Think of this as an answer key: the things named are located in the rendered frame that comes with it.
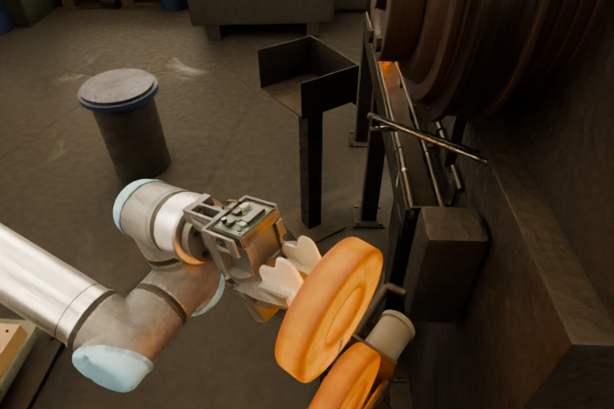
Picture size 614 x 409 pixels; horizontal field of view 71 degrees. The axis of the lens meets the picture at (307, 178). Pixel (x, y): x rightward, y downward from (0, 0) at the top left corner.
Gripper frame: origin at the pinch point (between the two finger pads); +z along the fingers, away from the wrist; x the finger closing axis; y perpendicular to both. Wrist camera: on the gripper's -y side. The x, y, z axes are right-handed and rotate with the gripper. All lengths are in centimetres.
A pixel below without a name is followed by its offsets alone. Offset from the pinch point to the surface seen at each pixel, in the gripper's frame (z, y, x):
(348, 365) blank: -1.9, -14.3, 1.3
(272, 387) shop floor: -54, -81, 17
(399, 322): -3.6, -22.8, 15.8
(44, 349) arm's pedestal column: -115, -62, -18
